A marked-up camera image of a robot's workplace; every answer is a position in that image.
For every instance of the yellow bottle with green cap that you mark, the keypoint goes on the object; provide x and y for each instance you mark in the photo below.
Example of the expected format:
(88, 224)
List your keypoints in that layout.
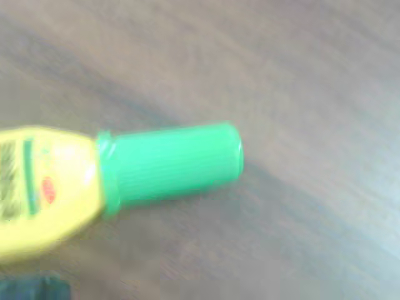
(172, 162)

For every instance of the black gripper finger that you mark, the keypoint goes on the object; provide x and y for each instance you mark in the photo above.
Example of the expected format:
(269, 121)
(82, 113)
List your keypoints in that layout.
(31, 289)

